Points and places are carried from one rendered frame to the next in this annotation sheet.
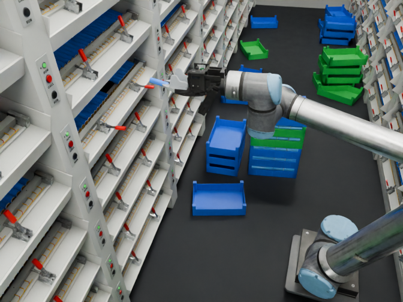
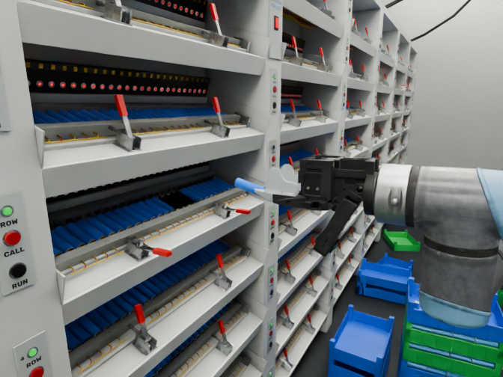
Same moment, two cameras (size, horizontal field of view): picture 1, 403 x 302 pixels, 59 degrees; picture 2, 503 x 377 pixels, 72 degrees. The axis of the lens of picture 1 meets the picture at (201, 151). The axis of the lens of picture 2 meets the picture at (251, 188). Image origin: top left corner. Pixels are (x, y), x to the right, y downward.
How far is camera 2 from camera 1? 0.62 m
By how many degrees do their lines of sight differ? 29
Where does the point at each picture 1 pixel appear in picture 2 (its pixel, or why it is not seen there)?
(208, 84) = (338, 188)
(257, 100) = (453, 221)
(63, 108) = (16, 155)
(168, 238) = not seen: outside the picture
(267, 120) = (477, 276)
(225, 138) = (361, 341)
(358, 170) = not seen: outside the picture
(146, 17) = (259, 123)
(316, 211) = not seen: outside the picture
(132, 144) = (199, 304)
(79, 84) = (99, 148)
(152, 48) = (261, 167)
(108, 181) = (124, 360)
